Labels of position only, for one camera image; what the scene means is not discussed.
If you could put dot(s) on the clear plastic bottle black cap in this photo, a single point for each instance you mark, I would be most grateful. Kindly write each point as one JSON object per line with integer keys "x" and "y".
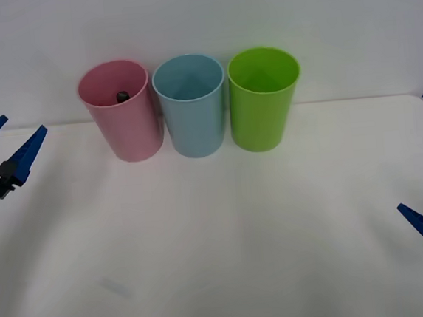
{"x": 122, "y": 96}

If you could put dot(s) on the pink plastic bin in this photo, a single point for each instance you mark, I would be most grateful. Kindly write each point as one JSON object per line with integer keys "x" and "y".
{"x": 131, "y": 132}

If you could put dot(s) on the green plastic bin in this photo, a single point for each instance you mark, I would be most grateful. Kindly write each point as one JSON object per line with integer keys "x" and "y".
{"x": 260, "y": 121}

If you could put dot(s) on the pale blue plastic bin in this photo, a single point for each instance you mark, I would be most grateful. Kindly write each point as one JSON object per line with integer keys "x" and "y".
{"x": 195, "y": 126}

